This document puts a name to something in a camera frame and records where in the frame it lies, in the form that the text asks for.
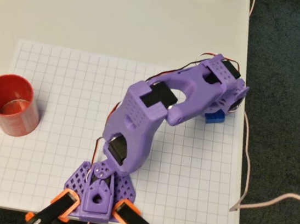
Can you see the blue toy brick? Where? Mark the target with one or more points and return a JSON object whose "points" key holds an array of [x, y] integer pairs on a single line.
{"points": [[215, 118]]}

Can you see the orange black table clamp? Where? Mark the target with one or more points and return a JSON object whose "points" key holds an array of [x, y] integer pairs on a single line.
{"points": [[135, 223], [54, 210]]}

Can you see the purple robot arm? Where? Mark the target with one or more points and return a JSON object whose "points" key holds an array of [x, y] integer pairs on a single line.
{"points": [[138, 116]]}

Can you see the red plastic cup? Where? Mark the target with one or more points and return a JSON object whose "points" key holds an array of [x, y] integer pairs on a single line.
{"points": [[18, 122]]}

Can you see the white grid paper sheet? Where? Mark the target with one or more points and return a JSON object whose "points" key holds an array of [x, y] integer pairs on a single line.
{"points": [[58, 91]]}

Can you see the purple robot base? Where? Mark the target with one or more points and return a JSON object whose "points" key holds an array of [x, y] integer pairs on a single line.
{"points": [[96, 201]]}

